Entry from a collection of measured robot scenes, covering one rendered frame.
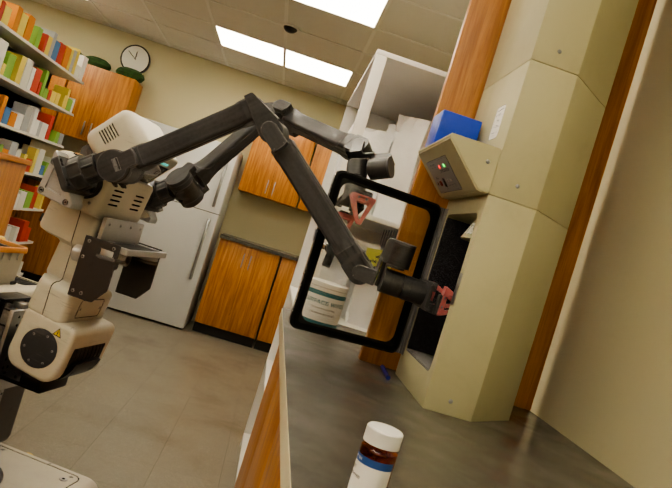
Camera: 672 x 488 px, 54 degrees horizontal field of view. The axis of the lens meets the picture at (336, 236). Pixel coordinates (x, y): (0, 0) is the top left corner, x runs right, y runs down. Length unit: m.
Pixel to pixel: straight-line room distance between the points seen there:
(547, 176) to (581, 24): 0.33
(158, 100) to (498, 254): 5.97
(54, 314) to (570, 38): 1.41
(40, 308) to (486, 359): 1.14
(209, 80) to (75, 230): 5.34
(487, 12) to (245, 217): 5.29
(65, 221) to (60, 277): 0.15
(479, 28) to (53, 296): 1.33
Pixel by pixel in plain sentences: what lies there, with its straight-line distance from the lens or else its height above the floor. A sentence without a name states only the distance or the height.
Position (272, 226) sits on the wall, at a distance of 6.91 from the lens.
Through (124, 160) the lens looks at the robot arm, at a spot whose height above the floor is 1.25.
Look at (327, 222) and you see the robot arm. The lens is 1.50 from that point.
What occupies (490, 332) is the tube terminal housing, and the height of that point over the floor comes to 1.13.
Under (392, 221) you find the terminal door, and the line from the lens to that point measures 1.64.
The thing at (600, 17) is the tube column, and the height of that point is 1.85.
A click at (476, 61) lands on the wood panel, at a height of 1.79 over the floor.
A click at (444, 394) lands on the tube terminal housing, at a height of 0.98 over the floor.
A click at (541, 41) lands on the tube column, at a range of 1.51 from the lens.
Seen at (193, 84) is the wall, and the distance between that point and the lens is 7.11.
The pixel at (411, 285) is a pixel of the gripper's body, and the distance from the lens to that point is 1.50.
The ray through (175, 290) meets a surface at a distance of 6.33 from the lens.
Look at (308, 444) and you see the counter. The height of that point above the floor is 0.94.
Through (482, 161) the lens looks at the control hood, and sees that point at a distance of 1.42.
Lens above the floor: 1.21
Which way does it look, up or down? 1 degrees up
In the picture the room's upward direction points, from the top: 17 degrees clockwise
